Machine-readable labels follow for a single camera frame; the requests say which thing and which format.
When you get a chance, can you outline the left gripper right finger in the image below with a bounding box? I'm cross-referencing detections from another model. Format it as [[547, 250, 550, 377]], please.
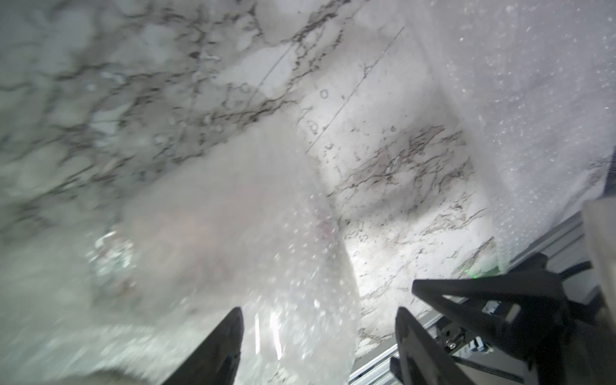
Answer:
[[394, 307, 473, 385]]

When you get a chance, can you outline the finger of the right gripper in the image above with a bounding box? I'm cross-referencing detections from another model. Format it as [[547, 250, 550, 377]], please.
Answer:
[[412, 270, 566, 298], [418, 294, 534, 360]]

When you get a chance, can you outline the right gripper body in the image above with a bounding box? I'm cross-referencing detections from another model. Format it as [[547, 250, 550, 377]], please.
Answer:
[[524, 290, 615, 384]]

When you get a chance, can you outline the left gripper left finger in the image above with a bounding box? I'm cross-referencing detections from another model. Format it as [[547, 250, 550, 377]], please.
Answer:
[[163, 306, 245, 385]]

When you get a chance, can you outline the bubble dark red plate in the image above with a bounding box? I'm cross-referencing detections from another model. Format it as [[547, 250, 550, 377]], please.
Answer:
[[1, 117, 359, 384]]

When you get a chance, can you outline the bubble wrap around orange plate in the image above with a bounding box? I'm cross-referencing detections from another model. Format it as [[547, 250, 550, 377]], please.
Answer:
[[408, 1, 615, 269]]

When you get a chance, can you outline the aluminium front rail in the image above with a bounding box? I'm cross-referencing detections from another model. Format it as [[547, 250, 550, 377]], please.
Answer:
[[348, 211, 603, 385]]

